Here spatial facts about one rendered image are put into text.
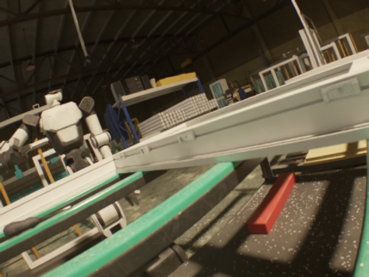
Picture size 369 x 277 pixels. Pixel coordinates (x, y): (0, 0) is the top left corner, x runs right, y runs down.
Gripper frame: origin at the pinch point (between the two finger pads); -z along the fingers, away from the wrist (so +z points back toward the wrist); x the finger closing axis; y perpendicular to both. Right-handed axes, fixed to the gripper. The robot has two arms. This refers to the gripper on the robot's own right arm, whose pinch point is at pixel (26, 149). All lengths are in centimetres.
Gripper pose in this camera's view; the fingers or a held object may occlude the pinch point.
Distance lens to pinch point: 98.4
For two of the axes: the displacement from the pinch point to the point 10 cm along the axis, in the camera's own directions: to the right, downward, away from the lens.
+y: 4.9, 8.5, -1.9
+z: -8.7, 4.4, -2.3
